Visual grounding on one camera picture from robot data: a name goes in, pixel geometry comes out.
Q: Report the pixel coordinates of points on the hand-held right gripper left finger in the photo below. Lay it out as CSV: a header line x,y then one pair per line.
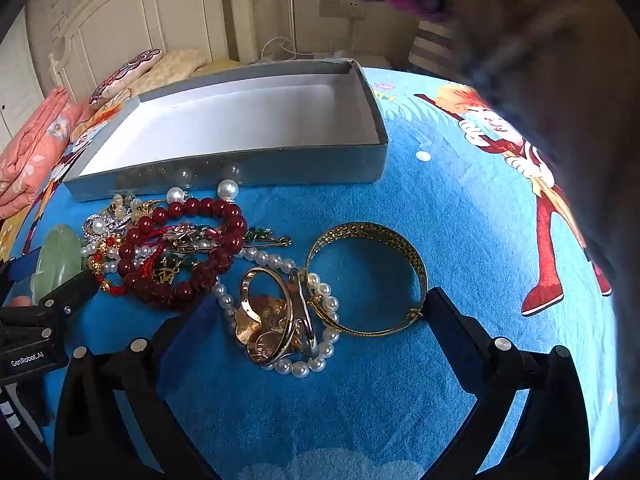
x,y
187,325

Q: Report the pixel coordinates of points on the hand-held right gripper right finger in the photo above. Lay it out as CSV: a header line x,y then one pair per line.
x,y
437,310

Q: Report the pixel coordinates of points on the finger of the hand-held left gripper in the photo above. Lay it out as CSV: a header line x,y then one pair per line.
x,y
20,267
70,292

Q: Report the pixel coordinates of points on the green jade bangle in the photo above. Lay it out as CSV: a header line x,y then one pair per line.
x,y
57,255

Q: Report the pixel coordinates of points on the silver rhinestone hair clip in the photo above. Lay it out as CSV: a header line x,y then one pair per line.
x,y
97,222

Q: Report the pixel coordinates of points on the smooth gold bangle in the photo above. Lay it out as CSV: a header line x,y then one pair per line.
x,y
270,272

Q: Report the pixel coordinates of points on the wide patterned gold bangle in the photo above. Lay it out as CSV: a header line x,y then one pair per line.
x,y
370,232

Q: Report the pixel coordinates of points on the flower jewelled hair clip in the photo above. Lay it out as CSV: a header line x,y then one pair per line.
x,y
260,235

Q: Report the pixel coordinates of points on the grey cardboard box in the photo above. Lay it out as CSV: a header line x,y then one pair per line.
x,y
225,120

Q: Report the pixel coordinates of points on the blue printed blanket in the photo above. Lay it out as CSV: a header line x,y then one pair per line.
x,y
400,410

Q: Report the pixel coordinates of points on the pink folded quilt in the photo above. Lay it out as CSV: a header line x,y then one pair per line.
x,y
30,160

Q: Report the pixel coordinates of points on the white wardrobe door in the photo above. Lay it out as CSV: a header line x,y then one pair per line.
x,y
17,85

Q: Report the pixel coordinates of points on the patterned embroidered pillow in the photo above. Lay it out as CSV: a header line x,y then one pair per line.
x,y
125,75

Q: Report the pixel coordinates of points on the yellow pillow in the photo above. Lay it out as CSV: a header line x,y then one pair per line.
x,y
180,62

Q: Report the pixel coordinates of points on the white nightstand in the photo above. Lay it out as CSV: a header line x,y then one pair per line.
x,y
370,59

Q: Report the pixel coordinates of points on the blurry brown cloth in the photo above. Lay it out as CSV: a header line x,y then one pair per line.
x,y
550,60

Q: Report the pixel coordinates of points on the white wooden headboard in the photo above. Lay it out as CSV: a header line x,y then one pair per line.
x,y
125,10

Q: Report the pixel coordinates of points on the silver pole lamp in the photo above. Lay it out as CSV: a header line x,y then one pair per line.
x,y
292,5

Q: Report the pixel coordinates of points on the wall socket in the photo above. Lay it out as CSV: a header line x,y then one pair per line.
x,y
342,8

